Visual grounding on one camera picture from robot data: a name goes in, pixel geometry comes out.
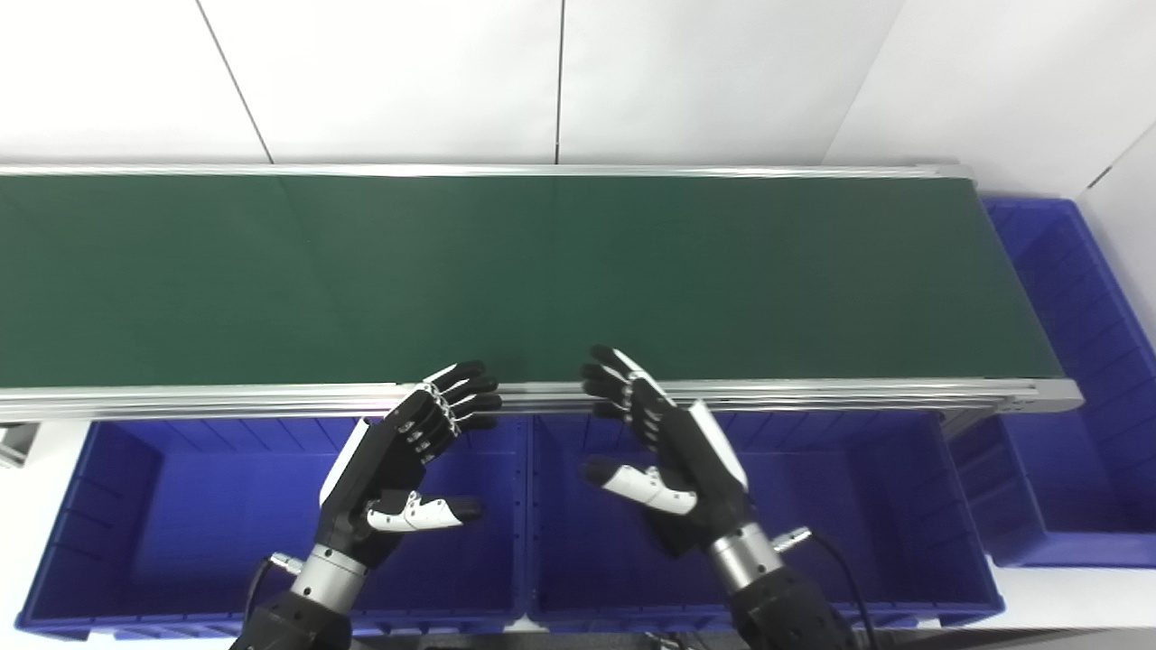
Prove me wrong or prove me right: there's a blue plastic bin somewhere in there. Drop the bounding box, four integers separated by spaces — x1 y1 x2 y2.
524 411 1005 633
948 197 1156 568
14 415 534 642

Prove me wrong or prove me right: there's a green conveyor belt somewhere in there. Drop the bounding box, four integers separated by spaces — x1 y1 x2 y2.
0 162 1085 425
0 174 1062 389

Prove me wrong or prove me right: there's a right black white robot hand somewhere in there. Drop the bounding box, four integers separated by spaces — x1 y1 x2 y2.
581 346 769 558

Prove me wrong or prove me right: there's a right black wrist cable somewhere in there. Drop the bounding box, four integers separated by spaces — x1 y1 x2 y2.
772 528 881 650

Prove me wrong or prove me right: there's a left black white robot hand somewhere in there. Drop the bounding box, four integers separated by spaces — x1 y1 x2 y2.
318 361 503 571

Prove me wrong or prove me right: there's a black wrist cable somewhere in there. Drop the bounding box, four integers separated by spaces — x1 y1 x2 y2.
772 528 881 650
244 552 303 624

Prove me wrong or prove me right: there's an aluminium conveyor leg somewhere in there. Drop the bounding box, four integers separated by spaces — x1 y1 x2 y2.
939 408 999 441
0 422 42 469

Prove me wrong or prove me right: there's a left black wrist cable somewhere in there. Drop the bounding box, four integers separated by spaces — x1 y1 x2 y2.
244 552 303 624

